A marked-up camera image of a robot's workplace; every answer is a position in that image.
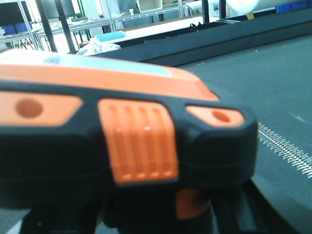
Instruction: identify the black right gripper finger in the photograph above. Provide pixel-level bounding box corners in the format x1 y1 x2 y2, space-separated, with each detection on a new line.
210 180 300 234

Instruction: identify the blue foam pad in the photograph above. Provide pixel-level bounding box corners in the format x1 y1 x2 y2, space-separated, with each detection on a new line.
95 31 127 42

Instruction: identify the white work table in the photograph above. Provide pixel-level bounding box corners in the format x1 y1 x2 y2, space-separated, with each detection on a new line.
117 16 204 41

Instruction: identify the crumpled clear plastic bag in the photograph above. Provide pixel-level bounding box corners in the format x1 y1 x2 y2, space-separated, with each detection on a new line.
76 41 121 56

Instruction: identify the dark conveyor side rail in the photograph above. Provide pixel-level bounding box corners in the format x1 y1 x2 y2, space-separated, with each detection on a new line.
92 8 312 67

